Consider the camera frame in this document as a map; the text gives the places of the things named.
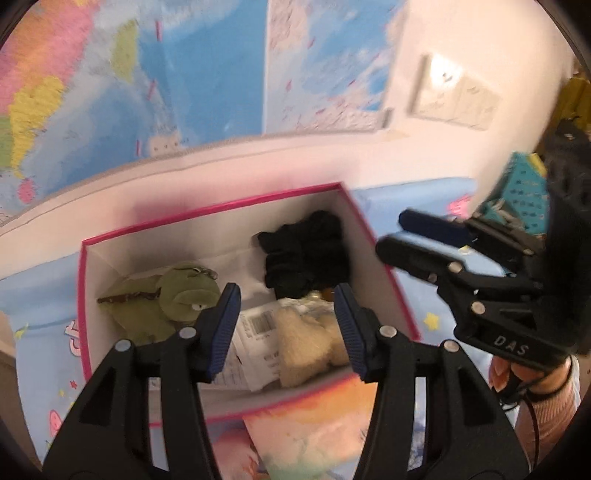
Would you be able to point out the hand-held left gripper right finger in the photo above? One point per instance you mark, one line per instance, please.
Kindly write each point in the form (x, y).
(348, 327)

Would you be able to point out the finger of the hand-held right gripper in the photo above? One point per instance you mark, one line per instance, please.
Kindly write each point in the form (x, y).
(415, 258)
(434, 226)

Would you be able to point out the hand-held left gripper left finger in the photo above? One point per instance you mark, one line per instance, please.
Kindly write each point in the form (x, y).
(224, 327)

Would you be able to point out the clear packet with printed label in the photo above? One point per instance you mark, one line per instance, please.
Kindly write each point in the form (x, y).
(256, 332)

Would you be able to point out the beige plush toy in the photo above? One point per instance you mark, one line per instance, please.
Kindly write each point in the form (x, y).
(300, 341)

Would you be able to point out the green plush dinosaur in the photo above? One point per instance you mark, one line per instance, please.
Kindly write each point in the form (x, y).
(152, 300)

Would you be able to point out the black scrunchie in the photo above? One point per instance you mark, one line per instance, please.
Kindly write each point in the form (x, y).
(300, 258)

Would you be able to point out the pink cardboard box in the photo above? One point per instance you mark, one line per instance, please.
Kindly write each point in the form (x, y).
(184, 221)

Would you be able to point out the person's right hand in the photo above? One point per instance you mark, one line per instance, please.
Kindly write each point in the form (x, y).
(501, 376)

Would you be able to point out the teal perforated plastic basket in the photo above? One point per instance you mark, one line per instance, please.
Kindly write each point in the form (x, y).
(521, 194)

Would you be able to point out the colourful book under box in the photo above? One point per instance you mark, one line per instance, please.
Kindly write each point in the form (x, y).
(314, 424)

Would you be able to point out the yellow cloth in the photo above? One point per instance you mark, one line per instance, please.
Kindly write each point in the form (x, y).
(572, 101)

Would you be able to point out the colourful wall map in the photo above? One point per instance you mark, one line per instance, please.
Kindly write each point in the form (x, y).
(184, 69)

